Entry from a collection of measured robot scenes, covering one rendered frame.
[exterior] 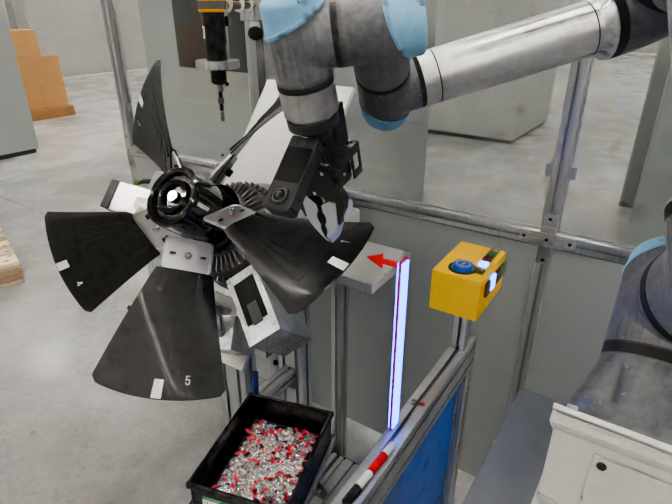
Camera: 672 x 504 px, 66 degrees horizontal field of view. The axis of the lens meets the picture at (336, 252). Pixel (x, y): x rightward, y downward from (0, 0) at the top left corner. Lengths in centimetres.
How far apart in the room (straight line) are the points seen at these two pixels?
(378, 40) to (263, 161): 69
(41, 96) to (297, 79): 856
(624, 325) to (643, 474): 16
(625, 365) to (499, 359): 105
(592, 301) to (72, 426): 197
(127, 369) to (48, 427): 152
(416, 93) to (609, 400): 45
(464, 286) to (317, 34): 56
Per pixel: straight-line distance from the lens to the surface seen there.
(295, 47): 65
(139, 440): 228
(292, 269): 82
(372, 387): 198
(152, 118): 118
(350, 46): 64
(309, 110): 67
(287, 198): 67
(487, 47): 77
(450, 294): 103
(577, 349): 159
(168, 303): 97
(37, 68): 909
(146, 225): 109
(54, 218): 122
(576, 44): 82
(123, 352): 98
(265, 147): 129
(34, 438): 245
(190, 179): 97
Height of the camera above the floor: 153
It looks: 26 degrees down
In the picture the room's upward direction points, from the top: straight up
